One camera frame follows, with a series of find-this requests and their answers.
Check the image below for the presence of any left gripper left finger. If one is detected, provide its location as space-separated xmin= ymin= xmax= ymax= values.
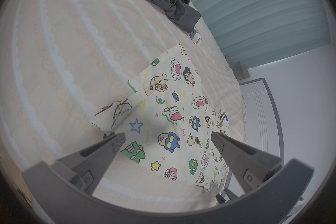
xmin=54 ymin=132 xmax=126 ymax=196

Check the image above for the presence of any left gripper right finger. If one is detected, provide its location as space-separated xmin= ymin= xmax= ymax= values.
xmin=211 ymin=132 xmax=282 ymax=194

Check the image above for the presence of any white printed pyjama top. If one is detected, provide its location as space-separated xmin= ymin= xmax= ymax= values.
xmin=90 ymin=43 xmax=230 ymax=196

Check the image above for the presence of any grey bedside table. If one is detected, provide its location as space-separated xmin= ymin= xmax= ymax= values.
xmin=227 ymin=56 xmax=250 ymax=79

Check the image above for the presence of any bed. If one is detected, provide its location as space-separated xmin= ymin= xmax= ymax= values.
xmin=0 ymin=0 xmax=285 ymax=215

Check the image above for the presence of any grey garment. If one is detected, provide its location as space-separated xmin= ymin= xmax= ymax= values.
xmin=190 ymin=26 xmax=203 ymax=45

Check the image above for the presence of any blue-green curtain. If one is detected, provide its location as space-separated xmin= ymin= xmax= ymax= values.
xmin=147 ymin=0 xmax=332 ymax=66

